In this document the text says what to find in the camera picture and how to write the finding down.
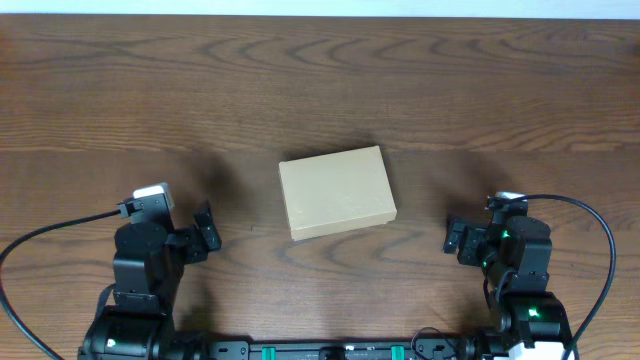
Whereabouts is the cardboard box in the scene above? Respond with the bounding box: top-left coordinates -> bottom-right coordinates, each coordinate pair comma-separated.
279,146 -> 397,241

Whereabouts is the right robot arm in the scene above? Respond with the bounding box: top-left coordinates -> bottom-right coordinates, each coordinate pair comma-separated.
443,215 -> 572,360

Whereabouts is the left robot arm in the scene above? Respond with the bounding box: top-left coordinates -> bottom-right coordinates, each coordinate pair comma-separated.
77,195 -> 221,359

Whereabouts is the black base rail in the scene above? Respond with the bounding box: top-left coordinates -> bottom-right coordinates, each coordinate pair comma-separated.
208,337 -> 478,360

